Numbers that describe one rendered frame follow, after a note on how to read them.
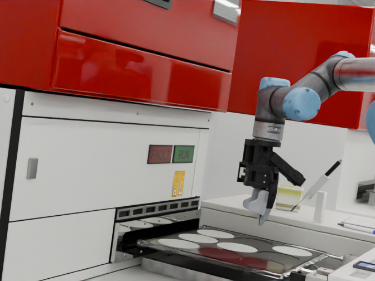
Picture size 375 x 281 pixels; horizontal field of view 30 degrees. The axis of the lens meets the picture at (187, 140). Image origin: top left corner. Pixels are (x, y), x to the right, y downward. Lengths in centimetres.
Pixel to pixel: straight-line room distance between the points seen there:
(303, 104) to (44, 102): 59
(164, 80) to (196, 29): 19
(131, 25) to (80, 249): 49
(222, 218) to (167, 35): 61
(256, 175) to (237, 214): 31
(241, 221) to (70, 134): 71
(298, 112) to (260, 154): 18
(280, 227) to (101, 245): 55
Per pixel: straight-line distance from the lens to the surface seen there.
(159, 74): 161
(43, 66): 130
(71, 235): 150
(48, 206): 142
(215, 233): 189
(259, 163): 172
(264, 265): 160
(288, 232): 193
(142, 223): 172
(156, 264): 171
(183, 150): 187
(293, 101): 160
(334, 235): 189
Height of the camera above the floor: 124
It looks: 3 degrees down
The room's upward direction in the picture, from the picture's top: 8 degrees clockwise
